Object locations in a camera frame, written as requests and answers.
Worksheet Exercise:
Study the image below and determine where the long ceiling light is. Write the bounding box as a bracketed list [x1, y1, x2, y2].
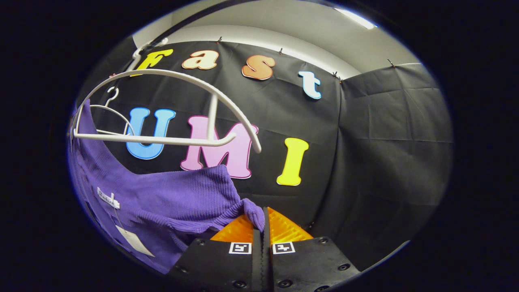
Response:
[333, 7, 378, 30]

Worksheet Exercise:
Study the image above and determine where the purple knit cardigan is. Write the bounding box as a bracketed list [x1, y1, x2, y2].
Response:
[68, 99, 266, 275]

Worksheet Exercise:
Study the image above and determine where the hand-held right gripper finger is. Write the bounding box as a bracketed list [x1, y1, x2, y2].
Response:
[167, 213, 264, 292]
[264, 206, 362, 292]

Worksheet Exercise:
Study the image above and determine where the white clothes hanger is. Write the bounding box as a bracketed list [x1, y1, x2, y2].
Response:
[72, 37, 262, 155]
[88, 86, 136, 136]

